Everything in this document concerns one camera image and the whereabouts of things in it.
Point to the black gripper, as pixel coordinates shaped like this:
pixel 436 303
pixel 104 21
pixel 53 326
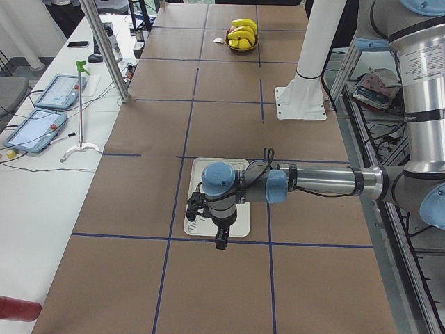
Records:
pixel 222 225

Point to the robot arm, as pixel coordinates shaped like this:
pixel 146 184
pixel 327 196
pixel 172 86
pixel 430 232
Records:
pixel 415 31

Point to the brown wicker basket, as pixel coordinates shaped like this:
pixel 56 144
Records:
pixel 226 39

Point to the yellow star fruit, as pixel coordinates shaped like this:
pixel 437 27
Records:
pixel 245 44

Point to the yellow lemon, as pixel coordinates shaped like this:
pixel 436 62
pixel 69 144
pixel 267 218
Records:
pixel 233 43

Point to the stack of magazines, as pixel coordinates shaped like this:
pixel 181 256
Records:
pixel 377 88

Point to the lower teach pendant tablet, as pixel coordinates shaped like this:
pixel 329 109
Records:
pixel 36 132

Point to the teach pendant tablet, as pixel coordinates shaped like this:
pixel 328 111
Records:
pixel 60 94
pixel 36 132

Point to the upper teach pendant tablet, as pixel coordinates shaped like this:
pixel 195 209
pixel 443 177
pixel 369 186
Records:
pixel 60 94

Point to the black computer mouse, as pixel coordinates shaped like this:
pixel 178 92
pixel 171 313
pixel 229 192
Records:
pixel 95 58

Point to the metal stand with green clip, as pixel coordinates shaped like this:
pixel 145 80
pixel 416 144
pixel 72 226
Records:
pixel 82 145

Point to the red cylinder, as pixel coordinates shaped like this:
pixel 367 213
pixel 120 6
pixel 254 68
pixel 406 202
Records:
pixel 19 310

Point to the clear water bottle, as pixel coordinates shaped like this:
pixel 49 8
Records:
pixel 108 27

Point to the black smartphone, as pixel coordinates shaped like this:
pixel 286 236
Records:
pixel 78 44

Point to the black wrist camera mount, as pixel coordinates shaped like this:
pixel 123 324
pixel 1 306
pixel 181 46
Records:
pixel 197 206

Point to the aluminium frame post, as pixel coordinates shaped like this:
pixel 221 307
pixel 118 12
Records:
pixel 91 13

